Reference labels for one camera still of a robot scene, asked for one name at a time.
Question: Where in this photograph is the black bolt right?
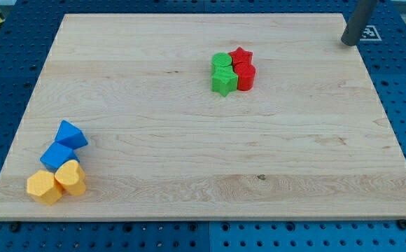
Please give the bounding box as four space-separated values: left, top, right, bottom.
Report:
396 219 406 230

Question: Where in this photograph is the red cylinder block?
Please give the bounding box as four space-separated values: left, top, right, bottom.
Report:
234 62 256 91

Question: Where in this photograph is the green cylinder block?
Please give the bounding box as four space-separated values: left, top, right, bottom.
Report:
211 52 232 74

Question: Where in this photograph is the grey cylindrical pointer rod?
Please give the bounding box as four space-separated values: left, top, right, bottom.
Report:
341 0 379 46

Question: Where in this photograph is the light wooden board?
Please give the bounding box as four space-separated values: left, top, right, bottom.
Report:
0 13 406 222

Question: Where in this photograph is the black bolt left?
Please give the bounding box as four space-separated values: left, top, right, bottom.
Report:
8 222 21 233

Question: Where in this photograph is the yellow heart block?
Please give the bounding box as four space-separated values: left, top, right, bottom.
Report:
55 160 87 196

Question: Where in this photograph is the green star block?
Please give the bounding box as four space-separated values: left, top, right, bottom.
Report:
211 66 238 97

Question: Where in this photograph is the blue triangle block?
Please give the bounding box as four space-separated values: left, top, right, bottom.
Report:
55 120 88 150

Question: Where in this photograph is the black bolt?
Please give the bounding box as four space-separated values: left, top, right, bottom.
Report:
8 222 21 233
396 219 406 230

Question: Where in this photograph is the blue cube block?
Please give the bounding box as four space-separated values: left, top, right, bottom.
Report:
40 142 80 172

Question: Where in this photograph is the yellow hexagon block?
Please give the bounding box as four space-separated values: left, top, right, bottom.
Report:
27 170 63 206

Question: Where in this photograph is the red star block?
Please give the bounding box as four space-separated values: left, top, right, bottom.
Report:
228 47 253 67

